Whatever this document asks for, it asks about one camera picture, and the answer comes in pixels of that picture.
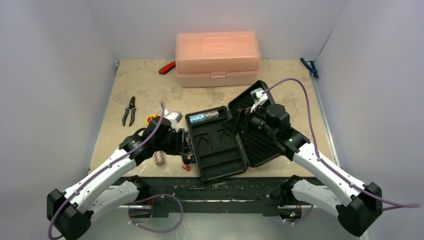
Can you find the black metal base frame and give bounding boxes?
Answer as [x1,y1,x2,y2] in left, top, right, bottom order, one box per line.
[112,176,344,220]

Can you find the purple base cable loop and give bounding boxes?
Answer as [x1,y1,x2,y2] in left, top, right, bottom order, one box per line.
[128,193,184,233]

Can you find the black handled pruning shears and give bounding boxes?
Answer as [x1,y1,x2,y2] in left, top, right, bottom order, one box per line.
[121,96,137,127]

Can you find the red dice pair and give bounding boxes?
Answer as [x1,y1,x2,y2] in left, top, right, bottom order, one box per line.
[182,164,191,172]

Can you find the yellow tape measure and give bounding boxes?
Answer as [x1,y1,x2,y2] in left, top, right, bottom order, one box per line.
[145,114,158,125]

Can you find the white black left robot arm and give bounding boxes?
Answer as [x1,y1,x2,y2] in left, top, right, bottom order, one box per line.
[46,112,189,240]

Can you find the black plastic poker case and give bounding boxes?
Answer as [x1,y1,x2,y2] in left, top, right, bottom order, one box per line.
[184,80,280,182]

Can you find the blue handled pliers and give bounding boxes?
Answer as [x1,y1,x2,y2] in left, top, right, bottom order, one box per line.
[300,57,319,79]

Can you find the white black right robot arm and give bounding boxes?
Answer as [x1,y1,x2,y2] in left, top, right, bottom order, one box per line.
[222,104,383,237]

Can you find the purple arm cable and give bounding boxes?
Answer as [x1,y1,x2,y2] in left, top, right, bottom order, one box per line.
[261,78,422,212]
[47,100,167,240]

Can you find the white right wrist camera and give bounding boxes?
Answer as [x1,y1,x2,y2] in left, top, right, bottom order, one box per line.
[250,88,268,113]

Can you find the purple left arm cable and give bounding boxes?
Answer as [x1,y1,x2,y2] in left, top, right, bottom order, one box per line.
[47,100,167,240]

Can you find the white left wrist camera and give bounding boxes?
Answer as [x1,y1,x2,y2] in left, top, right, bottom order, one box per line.
[164,109,183,131]

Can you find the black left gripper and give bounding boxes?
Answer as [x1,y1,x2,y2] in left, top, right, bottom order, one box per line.
[154,127,191,156]

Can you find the red handled utility knife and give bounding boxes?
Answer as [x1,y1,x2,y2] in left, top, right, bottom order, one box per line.
[158,61,176,75]

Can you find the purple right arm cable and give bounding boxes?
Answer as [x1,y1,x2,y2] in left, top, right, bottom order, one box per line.
[261,78,422,212]

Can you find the blue poker chip stack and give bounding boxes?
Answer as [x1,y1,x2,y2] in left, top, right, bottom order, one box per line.
[189,113,206,124]

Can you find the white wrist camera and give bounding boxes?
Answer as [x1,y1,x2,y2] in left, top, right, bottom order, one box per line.
[250,88,268,113]
[164,109,183,131]

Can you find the translucent pink plastic toolbox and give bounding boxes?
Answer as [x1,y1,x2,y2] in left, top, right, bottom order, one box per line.
[175,31,261,88]

